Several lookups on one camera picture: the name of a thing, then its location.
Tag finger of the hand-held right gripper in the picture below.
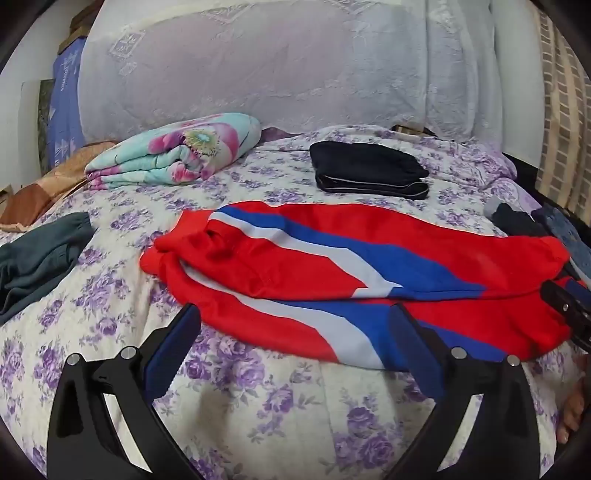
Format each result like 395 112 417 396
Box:
540 276 591 346

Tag black folded pants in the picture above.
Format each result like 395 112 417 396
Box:
309 141 430 201

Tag dark green pants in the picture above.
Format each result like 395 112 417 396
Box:
0 212 96 325

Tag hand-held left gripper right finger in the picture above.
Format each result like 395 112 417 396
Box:
383 303 542 480

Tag beige grey striped curtain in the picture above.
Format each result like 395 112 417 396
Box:
531 9 591 217

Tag orange brown cloth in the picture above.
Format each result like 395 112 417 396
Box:
0 141 117 233

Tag red pants with blue-white stripe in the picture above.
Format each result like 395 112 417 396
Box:
139 201 583 371

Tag blue jeans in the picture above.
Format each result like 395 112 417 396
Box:
531 203 591 281

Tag brown cardboard box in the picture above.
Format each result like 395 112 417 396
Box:
58 0 106 52

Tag white lace cloth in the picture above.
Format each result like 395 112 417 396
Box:
76 0 502 145

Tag teal pink floral folded blanket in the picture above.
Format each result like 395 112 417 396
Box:
85 113 262 191

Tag person's right hand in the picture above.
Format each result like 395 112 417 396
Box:
556 353 591 445

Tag purple floral bedspread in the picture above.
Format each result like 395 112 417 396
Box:
0 124 561 480

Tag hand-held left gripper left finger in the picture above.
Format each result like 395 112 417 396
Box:
46 303 204 480

